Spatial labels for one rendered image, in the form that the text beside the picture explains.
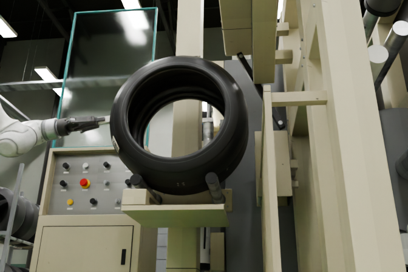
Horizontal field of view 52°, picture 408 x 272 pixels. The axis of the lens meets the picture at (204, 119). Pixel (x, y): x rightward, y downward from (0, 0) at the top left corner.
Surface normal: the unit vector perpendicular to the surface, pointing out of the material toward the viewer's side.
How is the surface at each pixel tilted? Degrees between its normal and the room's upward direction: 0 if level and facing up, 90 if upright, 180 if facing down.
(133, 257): 90
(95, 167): 90
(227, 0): 180
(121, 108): 89
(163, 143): 90
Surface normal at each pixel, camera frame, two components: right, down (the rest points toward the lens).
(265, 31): -0.04, 0.74
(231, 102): 0.07, -0.42
